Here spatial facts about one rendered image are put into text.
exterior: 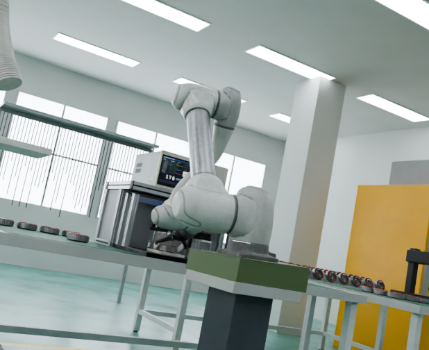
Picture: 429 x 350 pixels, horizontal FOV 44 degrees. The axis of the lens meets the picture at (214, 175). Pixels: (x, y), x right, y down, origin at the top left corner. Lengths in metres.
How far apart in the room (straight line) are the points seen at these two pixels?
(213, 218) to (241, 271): 0.22
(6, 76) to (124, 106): 6.37
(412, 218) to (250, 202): 4.29
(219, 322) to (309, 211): 4.98
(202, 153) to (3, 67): 1.64
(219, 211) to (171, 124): 8.06
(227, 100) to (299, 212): 4.50
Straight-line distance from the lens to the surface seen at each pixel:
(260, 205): 2.03
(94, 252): 2.43
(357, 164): 9.68
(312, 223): 6.95
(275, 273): 2.00
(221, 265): 1.97
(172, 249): 2.79
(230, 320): 1.99
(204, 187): 1.98
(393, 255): 6.28
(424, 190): 6.17
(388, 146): 9.30
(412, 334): 3.63
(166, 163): 2.97
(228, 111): 2.44
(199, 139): 2.20
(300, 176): 6.91
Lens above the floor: 0.84
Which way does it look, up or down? 8 degrees up
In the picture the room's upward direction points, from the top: 11 degrees clockwise
